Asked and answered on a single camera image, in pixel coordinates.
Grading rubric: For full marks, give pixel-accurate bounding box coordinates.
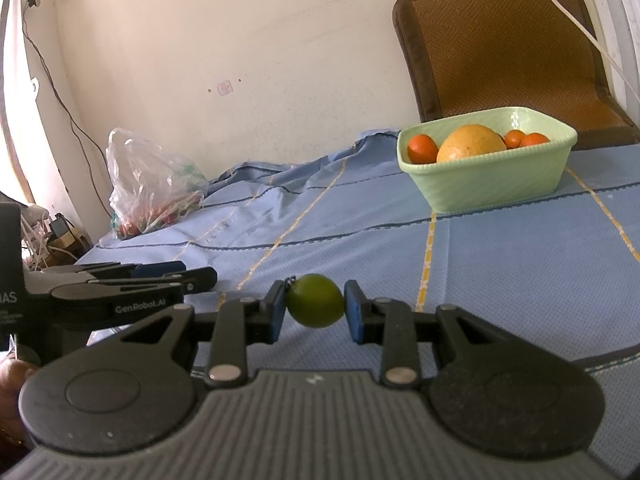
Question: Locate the green lime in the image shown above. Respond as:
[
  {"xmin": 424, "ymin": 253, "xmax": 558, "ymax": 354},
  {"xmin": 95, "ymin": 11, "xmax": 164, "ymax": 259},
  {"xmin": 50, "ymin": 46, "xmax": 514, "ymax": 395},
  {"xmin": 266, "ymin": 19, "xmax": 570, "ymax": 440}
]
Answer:
[{"xmin": 285, "ymin": 274, "xmax": 345, "ymax": 328}]

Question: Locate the orange mandarin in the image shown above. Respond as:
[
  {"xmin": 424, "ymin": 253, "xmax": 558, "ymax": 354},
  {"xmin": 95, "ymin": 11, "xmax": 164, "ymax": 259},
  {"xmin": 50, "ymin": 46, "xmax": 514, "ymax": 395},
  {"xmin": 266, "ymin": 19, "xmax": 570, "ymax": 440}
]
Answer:
[
  {"xmin": 407, "ymin": 133, "xmax": 438, "ymax": 165},
  {"xmin": 520, "ymin": 132, "xmax": 550, "ymax": 148}
]

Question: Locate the large yellow grapefruit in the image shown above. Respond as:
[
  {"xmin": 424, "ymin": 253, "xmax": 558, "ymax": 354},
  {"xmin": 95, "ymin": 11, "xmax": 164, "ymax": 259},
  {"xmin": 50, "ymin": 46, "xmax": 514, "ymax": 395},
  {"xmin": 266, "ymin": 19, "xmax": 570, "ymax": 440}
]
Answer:
[{"xmin": 436, "ymin": 124, "xmax": 506, "ymax": 162}]

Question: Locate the person left hand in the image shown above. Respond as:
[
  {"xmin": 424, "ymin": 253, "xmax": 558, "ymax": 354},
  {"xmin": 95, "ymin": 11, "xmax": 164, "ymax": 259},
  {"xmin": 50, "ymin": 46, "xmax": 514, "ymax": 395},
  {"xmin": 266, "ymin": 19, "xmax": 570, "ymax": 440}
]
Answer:
[{"xmin": 0, "ymin": 353, "xmax": 37, "ymax": 458}]

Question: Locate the clear plastic bag of fruit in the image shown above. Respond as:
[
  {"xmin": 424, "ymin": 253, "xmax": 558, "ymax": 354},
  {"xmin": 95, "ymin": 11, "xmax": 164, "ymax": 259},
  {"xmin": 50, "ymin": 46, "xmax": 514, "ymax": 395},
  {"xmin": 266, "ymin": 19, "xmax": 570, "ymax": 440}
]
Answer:
[{"xmin": 106, "ymin": 128, "xmax": 208, "ymax": 240}]

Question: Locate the blue tablecloth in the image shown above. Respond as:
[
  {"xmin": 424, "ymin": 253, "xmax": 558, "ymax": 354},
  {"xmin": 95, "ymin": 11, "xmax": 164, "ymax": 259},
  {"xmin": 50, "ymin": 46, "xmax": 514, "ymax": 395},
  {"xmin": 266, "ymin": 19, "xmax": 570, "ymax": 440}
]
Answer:
[{"xmin": 87, "ymin": 131, "xmax": 639, "ymax": 476}]

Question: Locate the light green plastic basket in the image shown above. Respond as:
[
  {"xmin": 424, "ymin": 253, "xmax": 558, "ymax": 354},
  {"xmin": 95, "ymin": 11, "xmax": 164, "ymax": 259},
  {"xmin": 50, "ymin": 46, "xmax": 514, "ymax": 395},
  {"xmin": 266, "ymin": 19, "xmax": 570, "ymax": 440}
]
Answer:
[{"xmin": 396, "ymin": 106, "xmax": 577, "ymax": 214}]

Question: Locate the clutter of cables and boxes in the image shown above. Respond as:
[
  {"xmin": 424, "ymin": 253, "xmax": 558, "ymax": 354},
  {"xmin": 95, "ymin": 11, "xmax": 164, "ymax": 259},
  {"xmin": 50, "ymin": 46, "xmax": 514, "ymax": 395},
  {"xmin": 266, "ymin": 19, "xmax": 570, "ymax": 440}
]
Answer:
[{"xmin": 21, "ymin": 205, "xmax": 92, "ymax": 271}]

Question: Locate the black wall cable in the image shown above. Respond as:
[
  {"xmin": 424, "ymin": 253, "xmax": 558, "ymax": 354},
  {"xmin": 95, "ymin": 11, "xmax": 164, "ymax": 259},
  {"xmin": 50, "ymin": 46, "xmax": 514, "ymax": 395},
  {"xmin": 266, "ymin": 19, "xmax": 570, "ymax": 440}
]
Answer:
[{"xmin": 14, "ymin": 0, "xmax": 113, "ymax": 221}]

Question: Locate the white window frame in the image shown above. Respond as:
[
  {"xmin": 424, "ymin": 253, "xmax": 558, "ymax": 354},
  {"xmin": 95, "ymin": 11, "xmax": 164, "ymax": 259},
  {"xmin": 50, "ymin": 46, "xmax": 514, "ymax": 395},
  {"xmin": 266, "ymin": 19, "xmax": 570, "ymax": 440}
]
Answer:
[{"xmin": 579, "ymin": 0, "xmax": 640, "ymax": 122}]

